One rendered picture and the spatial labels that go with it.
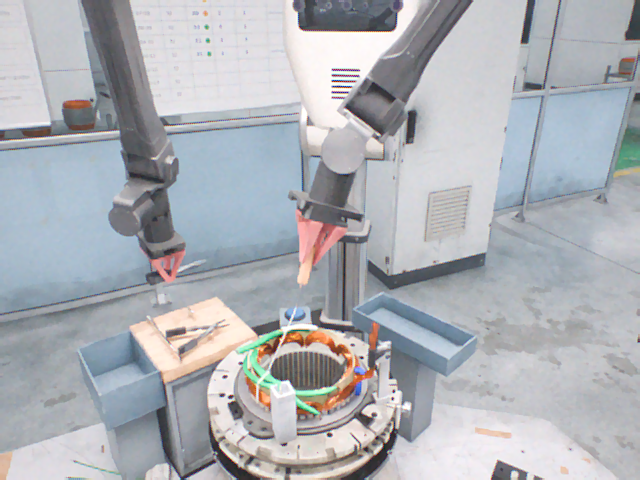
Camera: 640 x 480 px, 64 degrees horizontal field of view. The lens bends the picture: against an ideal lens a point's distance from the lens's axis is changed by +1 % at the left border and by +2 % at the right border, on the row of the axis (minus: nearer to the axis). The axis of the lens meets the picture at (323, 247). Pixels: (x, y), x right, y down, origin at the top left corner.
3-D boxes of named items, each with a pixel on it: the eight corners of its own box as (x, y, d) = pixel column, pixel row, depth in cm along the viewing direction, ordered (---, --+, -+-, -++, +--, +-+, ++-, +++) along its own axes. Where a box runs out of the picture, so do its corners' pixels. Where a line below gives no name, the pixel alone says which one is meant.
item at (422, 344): (461, 438, 116) (477, 335, 104) (435, 466, 110) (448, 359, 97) (377, 385, 132) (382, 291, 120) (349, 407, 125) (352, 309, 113)
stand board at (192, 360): (164, 384, 94) (162, 373, 93) (131, 335, 108) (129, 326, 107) (258, 344, 105) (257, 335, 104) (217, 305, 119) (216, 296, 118)
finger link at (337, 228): (333, 274, 75) (353, 216, 73) (289, 267, 72) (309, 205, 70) (317, 258, 81) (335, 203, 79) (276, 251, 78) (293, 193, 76)
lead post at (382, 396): (390, 402, 83) (394, 343, 77) (375, 406, 82) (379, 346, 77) (385, 394, 84) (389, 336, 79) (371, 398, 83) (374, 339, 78)
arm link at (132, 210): (179, 153, 90) (133, 143, 91) (146, 178, 80) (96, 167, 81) (180, 212, 96) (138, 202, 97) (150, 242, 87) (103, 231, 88)
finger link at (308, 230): (338, 275, 76) (358, 217, 74) (295, 268, 73) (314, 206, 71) (322, 259, 82) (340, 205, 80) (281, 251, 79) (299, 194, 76)
